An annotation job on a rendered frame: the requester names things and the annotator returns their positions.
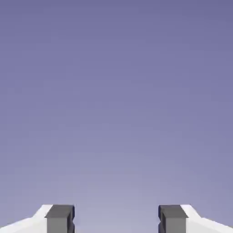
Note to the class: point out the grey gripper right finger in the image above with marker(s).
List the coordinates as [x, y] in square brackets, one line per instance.
[174, 218]

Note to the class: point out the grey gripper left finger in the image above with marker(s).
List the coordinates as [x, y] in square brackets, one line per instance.
[58, 218]

